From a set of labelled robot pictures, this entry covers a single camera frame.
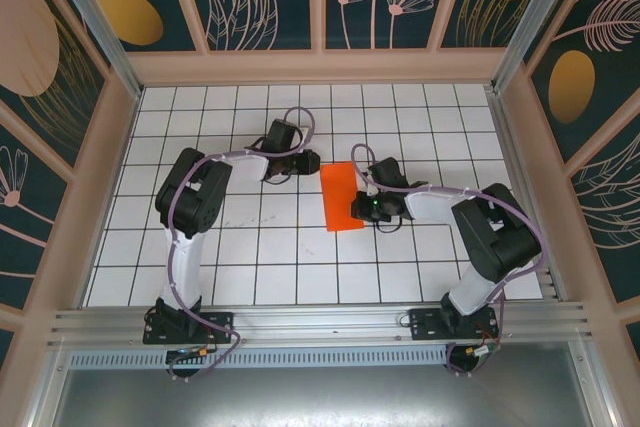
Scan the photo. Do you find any orange cloth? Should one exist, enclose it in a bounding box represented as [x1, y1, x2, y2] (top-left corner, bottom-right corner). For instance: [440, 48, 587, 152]
[319, 160, 365, 233]

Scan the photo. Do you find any grey metal sheet panel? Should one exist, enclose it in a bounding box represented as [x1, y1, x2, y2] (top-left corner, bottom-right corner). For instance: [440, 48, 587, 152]
[29, 366, 616, 427]

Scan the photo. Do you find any small circuit board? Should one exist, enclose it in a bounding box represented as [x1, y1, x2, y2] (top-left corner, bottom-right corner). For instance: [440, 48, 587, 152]
[457, 341, 501, 366]
[166, 345, 217, 364]

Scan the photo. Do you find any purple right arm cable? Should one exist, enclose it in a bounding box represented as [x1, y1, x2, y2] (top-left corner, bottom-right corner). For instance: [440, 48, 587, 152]
[350, 143, 547, 378]

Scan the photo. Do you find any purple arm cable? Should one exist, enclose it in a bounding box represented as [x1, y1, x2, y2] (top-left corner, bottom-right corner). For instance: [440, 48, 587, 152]
[167, 105, 317, 384]
[350, 143, 547, 378]

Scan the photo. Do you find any aluminium side rail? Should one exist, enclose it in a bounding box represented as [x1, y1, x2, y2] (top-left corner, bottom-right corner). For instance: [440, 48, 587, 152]
[484, 89, 571, 306]

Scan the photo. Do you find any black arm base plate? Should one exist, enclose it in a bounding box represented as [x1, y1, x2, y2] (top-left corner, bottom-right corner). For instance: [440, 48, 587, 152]
[408, 307, 501, 343]
[143, 310, 236, 346]

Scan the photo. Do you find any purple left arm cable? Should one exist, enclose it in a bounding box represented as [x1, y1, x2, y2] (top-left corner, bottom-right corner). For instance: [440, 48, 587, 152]
[167, 105, 317, 384]

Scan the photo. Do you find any aluminium mounting rail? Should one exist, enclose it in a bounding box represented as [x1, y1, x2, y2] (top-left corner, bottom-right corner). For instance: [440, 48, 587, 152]
[47, 301, 594, 351]

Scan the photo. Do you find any grey slotted cable duct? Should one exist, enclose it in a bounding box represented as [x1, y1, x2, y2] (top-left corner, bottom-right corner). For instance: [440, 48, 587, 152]
[67, 349, 451, 369]

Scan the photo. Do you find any aluminium frame post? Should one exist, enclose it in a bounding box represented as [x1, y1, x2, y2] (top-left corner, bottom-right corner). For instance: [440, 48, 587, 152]
[489, 0, 601, 96]
[39, 0, 145, 101]

